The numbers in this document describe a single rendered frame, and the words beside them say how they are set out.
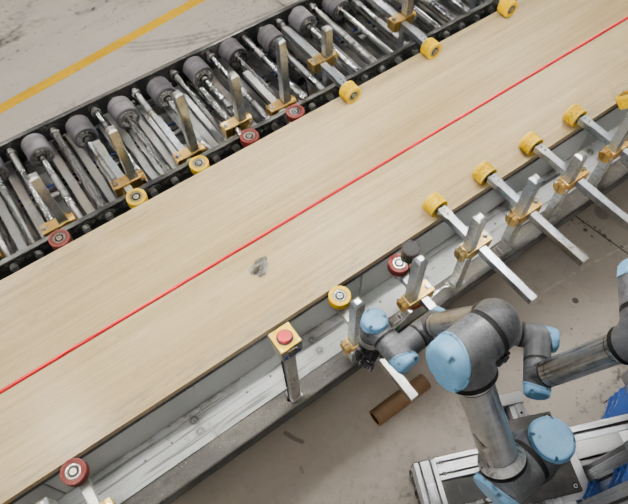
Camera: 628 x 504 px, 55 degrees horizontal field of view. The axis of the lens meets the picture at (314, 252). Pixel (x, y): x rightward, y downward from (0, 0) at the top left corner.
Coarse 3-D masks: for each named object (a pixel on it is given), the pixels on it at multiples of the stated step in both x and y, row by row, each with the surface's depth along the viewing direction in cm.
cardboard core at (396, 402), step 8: (424, 376) 279; (416, 384) 277; (424, 384) 277; (400, 392) 276; (424, 392) 279; (384, 400) 276; (392, 400) 273; (400, 400) 273; (408, 400) 274; (376, 408) 273; (384, 408) 272; (392, 408) 272; (400, 408) 273; (376, 416) 270; (384, 416) 270; (392, 416) 273
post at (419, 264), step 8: (416, 256) 190; (416, 264) 190; (424, 264) 190; (416, 272) 193; (424, 272) 195; (408, 280) 202; (416, 280) 196; (408, 288) 205; (416, 288) 203; (408, 296) 209; (416, 296) 209
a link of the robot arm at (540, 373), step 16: (624, 320) 138; (608, 336) 142; (624, 336) 137; (576, 352) 152; (592, 352) 147; (608, 352) 143; (624, 352) 138; (528, 368) 169; (544, 368) 162; (560, 368) 157; (576, 368) 152; (592, 368) 149; (528, 384) 166; (544, 384) 164; (560, 384) 162
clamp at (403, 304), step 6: (426, 282) 215; (426, 288) 214; (432, 288) 214; (420, 294) 212; (426, 294) 212; (432, 294) 217; (402, 300) 212; (420, 300) 213; (402, 306) 211; (408, 306) 211; (414, 306) 214
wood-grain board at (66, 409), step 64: (576, 0) 288; (448, 64) 268; (512, 64) 266; (576, 64) 266; (320, 128) 250; (384, 128) 249; (448, 128) 248; (512, 128) 247; (576, 128) 246; (192, 192) 234; (256, 192) 234; (320, 192) 233; (384, 192) 232; (448, 192) 231; (64, 256) 221; (128, 256) 220; (192, 256) 219; (256, 256) 219; (320, 256) 218; (384, 256) 219; (0, 320) 208; (64, 320) 207; (128, 320) 207; (192, 320) 206; (256, 320) 206; (0, 384) 196; (64, 384) 196; (128, 384) 195; (0, 448) 185; (64, 448) 185
